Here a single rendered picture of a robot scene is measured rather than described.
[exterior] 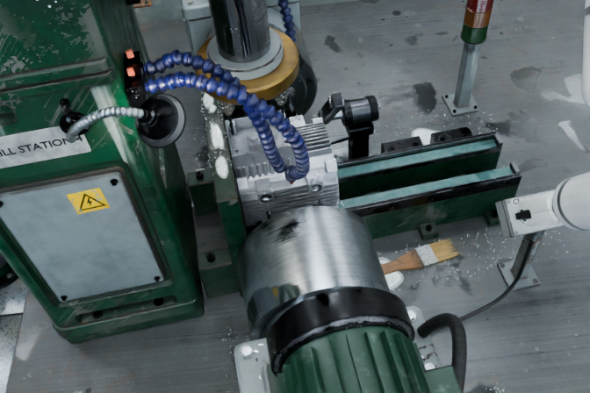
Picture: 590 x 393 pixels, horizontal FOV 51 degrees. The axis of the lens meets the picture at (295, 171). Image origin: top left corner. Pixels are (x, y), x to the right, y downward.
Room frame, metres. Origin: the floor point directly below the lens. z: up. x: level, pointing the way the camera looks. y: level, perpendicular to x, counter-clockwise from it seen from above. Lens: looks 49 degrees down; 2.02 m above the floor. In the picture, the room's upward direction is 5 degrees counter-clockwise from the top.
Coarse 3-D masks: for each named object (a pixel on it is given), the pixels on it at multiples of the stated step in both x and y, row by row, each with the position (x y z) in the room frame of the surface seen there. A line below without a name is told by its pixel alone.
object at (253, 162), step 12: (240, 120) 0.90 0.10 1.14; (228, 132) 0.86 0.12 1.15; (240, 132) 0.89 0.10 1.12; (252, 132) 0.88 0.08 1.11; (276, 132) 0.88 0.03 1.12; (240, 144) 0.85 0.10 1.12; (252, 144) 0.84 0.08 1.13; (276, 144) 0.85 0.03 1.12; (288, 144) 0.81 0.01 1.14; (240, 156) 0.80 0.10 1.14; (252, 156) 0.80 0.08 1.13; (264, 156) 0.80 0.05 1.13; (288, 156) 0.81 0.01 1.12; (240, 168) 0.79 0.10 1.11; (252, 168) 0.80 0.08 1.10; (264, 168) 0.80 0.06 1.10
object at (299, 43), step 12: (276, 12) 1.24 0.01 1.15; (276, 24) 1.19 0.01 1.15; (300, 36) 1.21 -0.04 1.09; (300, 48) 1.14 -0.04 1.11; (300, 60) 1.08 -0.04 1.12; (300, 72) 1.08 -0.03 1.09; (312, 72) 1.09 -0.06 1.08; (300, 84) 1.07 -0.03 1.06; (312, 84) 1.08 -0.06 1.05; (288, 96) 1.03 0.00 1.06; (300, 96) 1.07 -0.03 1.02; (312, 96) 1.08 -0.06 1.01; (240, 108) 1.06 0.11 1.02; (276, 108) 1.07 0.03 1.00; (288, 108) 1.07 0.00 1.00; (300, 108) 1.08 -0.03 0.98
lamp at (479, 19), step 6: (468, 12) 1.22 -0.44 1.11; (474, 12) 1.20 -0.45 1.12; (480, 12) 1.20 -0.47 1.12; (486, 12) 1.20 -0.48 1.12; (468, 18) 1.21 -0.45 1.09; (474, 18) 1.20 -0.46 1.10; (480, 18) 1.20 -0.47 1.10; (486, 18) 1.20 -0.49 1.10; (468, 24) 1.21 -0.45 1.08; (474, 24) 1.20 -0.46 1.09; (480, 24) 1.20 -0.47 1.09; (486, 24) 1.20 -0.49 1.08
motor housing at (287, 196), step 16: (304, 128) 0.89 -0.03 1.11; (320, 128) 0.89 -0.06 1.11; (320, 144) 0.85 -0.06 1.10; (320, 160) 0.82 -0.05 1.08; (256, 176) 0.80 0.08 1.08; (272, 176) 0.80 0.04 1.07; (336, 176) 0.80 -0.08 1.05; (240, 192) 0.78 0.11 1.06; (288, 192) 0.77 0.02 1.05; (304, 192) 0.77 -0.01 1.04; (320, 192) 0.78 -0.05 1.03; (336, 192) 0.78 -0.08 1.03; (256, 208) 0.76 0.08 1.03; (272, 208) 0.76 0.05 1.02; (288, 208) 0.77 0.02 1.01
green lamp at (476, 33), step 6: (462, 30) 1.23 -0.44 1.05; (468, 30) 1.21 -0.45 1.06; (474, 30) 1.20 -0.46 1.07; (480, 30) 1.20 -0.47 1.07; (486, 30) 1.21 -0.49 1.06; (462, 36) 1.22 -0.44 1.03; (468, 36) 1.20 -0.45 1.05; (474, 36) 1.20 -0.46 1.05; (480, 36) 1.20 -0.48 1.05; (474, 42) 1.20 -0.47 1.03
